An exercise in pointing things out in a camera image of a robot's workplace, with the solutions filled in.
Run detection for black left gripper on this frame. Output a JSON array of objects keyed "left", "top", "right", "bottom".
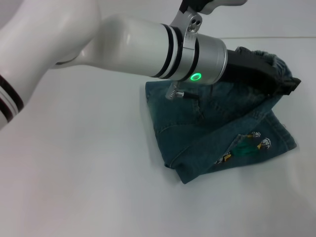
[{"left": 219, "top": 48, "right": 303, "bottom": 97}]

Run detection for blue denim shorts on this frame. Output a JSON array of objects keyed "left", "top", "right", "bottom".
[{"left": 144, "top": 46, "right": 302, "bottom": 185}]

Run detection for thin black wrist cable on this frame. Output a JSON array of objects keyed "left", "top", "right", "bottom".
[{"left": 164, "top": 82, "right": 199, "bottom": 101}]

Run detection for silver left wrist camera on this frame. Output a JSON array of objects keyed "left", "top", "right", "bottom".
[{"left": 169, "top": 0, "right": 249, "bottom": 51}]

